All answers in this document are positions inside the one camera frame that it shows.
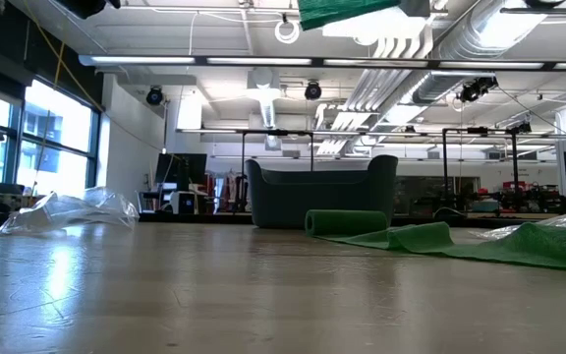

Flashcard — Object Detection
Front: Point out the silver ventilation duct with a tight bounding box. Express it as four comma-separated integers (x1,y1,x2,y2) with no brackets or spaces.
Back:
412,0,550,105

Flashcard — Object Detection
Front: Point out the large window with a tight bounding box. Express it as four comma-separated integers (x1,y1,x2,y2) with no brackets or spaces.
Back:
0,77,101,199

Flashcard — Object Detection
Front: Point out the black metal table frame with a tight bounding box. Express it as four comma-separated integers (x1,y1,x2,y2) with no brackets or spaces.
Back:
0,209,559,230

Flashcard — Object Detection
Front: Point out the green bandage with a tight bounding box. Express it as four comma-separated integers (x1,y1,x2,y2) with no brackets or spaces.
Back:
304,208,566,274

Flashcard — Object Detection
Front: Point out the dark teal plastic bin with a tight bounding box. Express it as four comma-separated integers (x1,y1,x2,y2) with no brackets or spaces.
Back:
244,153,400,230

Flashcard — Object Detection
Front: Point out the white computer box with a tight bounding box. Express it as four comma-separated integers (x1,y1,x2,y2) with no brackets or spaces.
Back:
169,190,198,215

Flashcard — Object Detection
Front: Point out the black spotlight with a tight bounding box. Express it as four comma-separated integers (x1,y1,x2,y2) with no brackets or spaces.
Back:
456,75,500,104

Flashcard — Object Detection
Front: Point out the coiled white cable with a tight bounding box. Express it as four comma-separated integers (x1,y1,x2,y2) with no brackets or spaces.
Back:
273,18,302,45

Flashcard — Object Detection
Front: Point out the teal bandage roll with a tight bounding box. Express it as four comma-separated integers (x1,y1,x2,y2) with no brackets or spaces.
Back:
296,0,403,32

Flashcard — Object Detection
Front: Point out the yellow cable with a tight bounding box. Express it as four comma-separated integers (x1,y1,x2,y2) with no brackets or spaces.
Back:
21,0,103,199

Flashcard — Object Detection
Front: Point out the long ceiling light bar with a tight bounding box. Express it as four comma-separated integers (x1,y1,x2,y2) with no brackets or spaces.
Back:
78,54,566,73

